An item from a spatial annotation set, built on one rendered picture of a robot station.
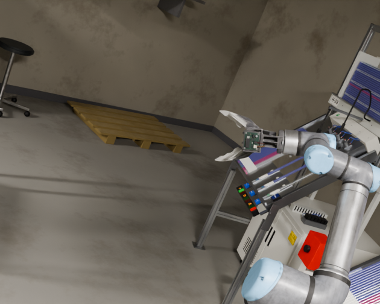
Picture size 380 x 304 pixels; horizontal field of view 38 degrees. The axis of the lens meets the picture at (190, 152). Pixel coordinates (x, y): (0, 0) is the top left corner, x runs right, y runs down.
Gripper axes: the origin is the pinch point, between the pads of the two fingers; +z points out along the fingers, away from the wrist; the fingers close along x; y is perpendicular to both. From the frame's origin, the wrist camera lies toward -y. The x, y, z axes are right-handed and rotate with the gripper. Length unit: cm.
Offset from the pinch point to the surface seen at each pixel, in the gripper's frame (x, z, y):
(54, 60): -37, 198, -386
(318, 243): 57, -50, -112
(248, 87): -30, 0, -533
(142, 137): 33, 99, -378
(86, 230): 82, 90, -176
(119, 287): 101, 56, -132
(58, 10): -85, 191, -370
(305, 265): 70, -45, -116
